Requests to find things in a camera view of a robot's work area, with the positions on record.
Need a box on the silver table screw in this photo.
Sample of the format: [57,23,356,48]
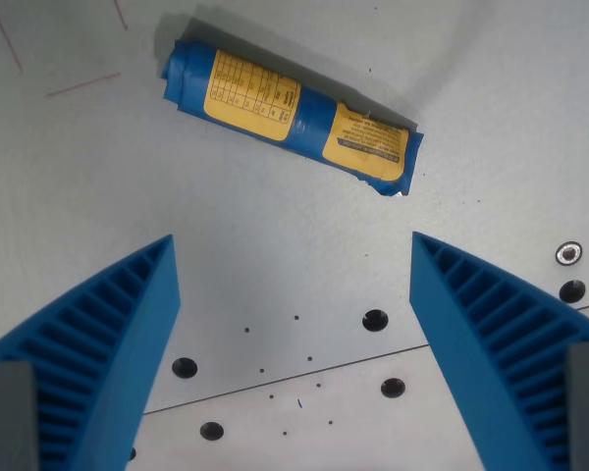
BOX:
[555,240,585,268]

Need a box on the blue rolled bag yellow label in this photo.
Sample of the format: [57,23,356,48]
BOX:
[158,38,425,199]

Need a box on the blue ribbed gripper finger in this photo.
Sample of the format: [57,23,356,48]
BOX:
[408,231,589,471]
[0,234,183,471]

